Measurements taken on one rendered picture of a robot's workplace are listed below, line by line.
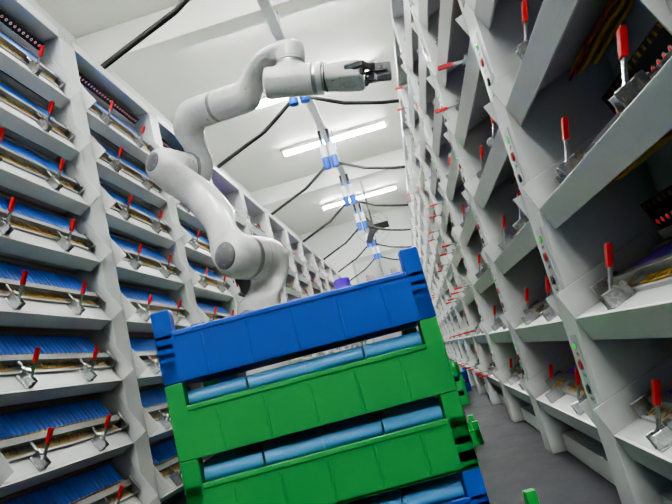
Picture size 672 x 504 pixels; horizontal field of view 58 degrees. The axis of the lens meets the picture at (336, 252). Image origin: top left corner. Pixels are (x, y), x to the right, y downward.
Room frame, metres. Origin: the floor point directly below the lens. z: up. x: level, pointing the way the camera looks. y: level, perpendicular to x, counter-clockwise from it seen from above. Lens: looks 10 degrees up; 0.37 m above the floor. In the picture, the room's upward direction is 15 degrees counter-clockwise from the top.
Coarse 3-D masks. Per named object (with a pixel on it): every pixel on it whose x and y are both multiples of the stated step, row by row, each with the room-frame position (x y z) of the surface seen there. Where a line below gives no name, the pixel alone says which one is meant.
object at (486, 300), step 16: (400, 16) 2.45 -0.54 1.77; (400, 32) 2.46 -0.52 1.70; (416, 64) 2.45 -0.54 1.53; (416, 80) 2.46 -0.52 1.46; (432, 112) 2.45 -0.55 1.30; (448, 144) 2.45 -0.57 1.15; (480, 240) 2.45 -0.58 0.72; (464, 256) 2.46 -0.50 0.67; (480, 256) 2.45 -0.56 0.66; (480, 304) 2.46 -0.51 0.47; (496, 304) 2.45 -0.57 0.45; (496, 352) 2.46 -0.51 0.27; (512, 352) 2.45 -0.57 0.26; (512, 400) 2.46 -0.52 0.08; (512, 416) 2.46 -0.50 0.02
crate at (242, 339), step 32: (416, 256) 0.66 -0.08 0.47; (352, 288) 0.65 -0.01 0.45; (384, 288) 0.66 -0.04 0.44; (416, 288) 0.66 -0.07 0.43; (160, 320) 0.65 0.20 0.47; (224, 320) 0.65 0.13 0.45; (256, 320) 0.65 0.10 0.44; (288, 320) 0.65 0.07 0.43; (320, 320) 0.65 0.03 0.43; (352, 320) 0.66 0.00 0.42; (384, 320) 0.66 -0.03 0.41; (416, 320) 0.66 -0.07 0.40; (160, 352) 0.65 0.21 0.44; (192, 352) 0.65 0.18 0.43; (224, 352) 0.65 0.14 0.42; (256, 352) 0.65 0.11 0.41; (288, 352) 0.65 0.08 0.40
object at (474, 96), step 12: (468, 48) 1.20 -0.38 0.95; (468, 60) 1.25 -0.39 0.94; (468, 72) 1.30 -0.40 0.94; (480, 72) 1.25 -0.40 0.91; (468, 84) 1.35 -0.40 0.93; (480, 84) 1.43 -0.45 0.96; (468, 96) 1.41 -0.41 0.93; (480, 96) 1.52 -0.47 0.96; (468, 108) 1.47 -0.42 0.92; (480, 108) 1.62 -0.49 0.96; (456, 120) 1.76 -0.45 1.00; (468, 120) 1.54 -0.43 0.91; (480, 120) 1.73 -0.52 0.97; (456, 132) 1.71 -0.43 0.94
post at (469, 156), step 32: (416, 0) 1.76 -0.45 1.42; (448, 96) 1.76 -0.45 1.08; (480, 128) 1.75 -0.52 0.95; (480, 160) 1.76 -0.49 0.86; (512, 192) 1.75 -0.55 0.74; (480, 224) 1.78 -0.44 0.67; (512, 224) 1.75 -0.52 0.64; (512, 288) 1.76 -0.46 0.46; (544, 352) 1.75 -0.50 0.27; (544, 416) 1.76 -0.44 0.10
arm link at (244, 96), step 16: (272, 48) 1.48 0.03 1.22; (288, 48) 1.46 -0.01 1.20; (256, 64) 1.51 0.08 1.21; (272, 64) 1.53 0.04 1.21; (240, 80) 1.53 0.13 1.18; (256, 80) 1.54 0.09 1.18; (208, 96) 1.58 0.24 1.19; (224, 96) 1.55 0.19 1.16; (240, 96) 1.54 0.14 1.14; (256, 96) 1.56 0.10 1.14; (208, 112) 1.60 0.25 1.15; (224, 112) 1.58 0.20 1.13; (240, 112) 1.58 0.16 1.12
